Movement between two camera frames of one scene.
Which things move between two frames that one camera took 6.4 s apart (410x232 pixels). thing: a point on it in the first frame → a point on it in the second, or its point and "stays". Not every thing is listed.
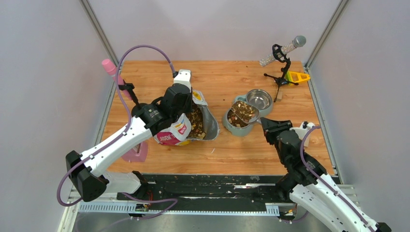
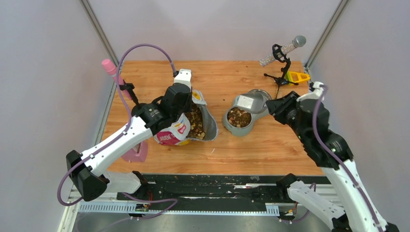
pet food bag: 199,123 stays
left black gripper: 188,107 stays
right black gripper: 272,127 → 276,106
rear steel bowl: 260,98 stays
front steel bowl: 235,121 stays
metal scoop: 246,111 → 251,103
